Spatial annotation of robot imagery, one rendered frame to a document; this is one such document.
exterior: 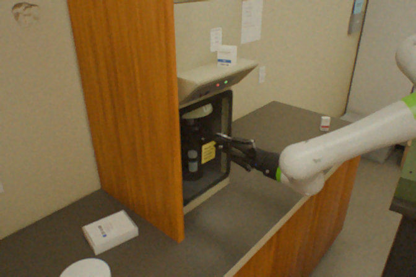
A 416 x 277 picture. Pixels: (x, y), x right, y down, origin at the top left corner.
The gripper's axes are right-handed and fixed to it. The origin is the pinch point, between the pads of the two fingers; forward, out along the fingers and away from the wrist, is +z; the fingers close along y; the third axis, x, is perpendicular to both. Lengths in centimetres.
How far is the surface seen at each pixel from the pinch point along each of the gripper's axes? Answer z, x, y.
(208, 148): 3.4, 4.1, -1.0
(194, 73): -0.4, 14.9, 31.1
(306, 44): 47, -164, 6
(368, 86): 27, -290, -57
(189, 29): 4.5, 11.5, 43.3
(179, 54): 4.5, 16.3, 36.5
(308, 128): 4, -88, -26
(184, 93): -1.8, 21.0, 26.9
